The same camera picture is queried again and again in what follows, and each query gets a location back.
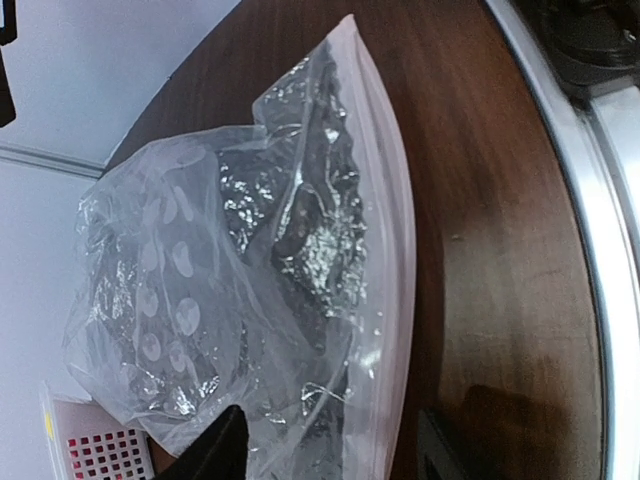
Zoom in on clear dotted zip bag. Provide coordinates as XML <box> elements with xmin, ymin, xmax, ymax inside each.
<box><xmin>63</xmin><ymin>16</ymin><xmax>416</xmax><ymax>479</ymax></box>

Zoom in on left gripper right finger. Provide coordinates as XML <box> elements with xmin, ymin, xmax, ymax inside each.
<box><xmin>417</xmin><ymin>409</ymin><xmax>470</xmax><ymax>480</ymax></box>

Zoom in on right aluminium frame post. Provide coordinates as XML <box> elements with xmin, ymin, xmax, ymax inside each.
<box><xmin>1</xmin><ymin>143</ymin><xmax>104</xmax><ymax>179</ymax></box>

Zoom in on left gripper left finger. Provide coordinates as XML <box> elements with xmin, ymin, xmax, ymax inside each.
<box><xmin>158</xmin><ymin>405</ymin><xmax>249</xmax><ymax>480</ymax></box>

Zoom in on curved aluminium front rail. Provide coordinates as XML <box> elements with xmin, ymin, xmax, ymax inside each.
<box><xmin>488</xmin><ymin>1</ymin><xmax>639</xmax><ymax>479</ymax></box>

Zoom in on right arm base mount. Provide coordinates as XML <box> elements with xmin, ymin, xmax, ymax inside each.
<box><xmin>514</xmin><ymin>0</ymin><xmax>639</xmax><ymax>101</ymax></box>

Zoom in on white plastic basket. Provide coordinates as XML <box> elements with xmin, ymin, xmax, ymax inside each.
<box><xmin>40</xmin><ymin>384</ymin><xmax>156</xmax><ymax>480</ymax></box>

